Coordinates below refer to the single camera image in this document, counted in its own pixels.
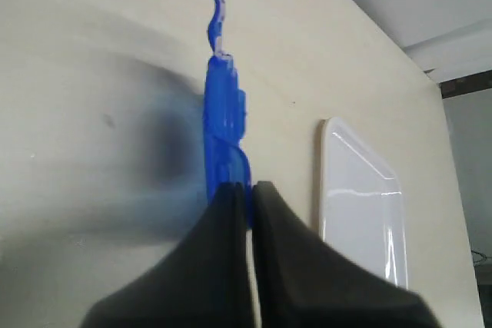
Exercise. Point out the blue plastic lid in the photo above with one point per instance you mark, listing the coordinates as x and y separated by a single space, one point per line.
224 118

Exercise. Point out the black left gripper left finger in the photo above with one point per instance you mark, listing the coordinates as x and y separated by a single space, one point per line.
203 282

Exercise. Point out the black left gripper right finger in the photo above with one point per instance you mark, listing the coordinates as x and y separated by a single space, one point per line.
303 282

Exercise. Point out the white rectangular tray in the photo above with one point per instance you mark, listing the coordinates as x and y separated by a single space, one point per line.
361 206

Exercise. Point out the white backdrop curtain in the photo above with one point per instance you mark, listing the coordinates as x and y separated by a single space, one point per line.
446 39

